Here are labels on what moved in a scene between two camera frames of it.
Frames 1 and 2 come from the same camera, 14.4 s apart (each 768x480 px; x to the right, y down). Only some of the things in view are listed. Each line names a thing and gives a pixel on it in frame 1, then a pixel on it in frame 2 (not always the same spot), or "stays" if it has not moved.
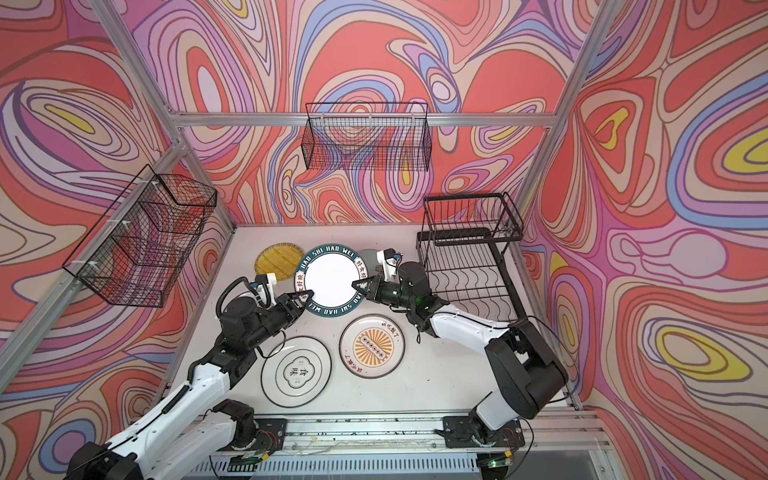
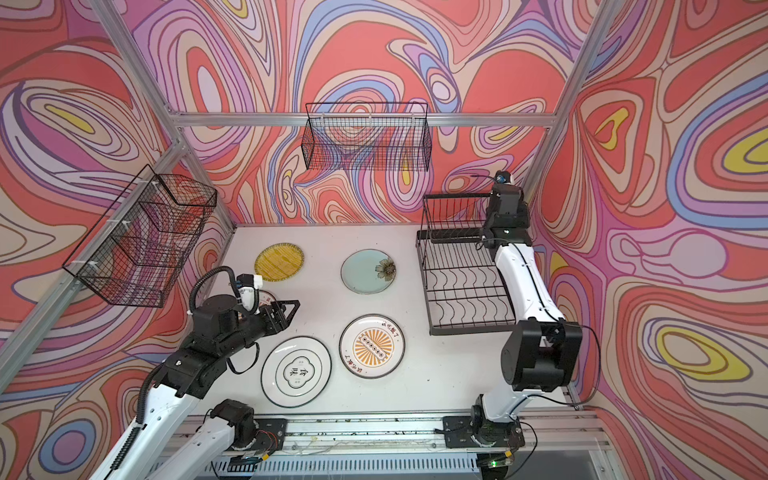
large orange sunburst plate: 372,346 stays
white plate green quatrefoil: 295,371 stays
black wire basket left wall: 139,247 stays
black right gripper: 376,285 -> 523,213
